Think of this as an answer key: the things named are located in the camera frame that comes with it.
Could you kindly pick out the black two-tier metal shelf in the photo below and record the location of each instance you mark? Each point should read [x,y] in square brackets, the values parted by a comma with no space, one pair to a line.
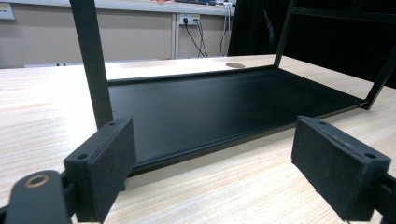
[202,118]

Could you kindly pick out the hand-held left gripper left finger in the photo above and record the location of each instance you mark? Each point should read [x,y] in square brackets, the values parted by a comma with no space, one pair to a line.
[102,168]

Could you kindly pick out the white wall box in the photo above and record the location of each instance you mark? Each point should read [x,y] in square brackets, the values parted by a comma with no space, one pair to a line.
[6,11]

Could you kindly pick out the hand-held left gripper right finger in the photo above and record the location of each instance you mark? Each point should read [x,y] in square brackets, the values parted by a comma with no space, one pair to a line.
[336,168]

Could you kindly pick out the white wall power socket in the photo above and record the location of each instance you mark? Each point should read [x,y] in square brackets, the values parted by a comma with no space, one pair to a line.
[190,18]

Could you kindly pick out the black curtain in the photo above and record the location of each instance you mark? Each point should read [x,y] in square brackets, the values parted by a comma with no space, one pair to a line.
[255,31]

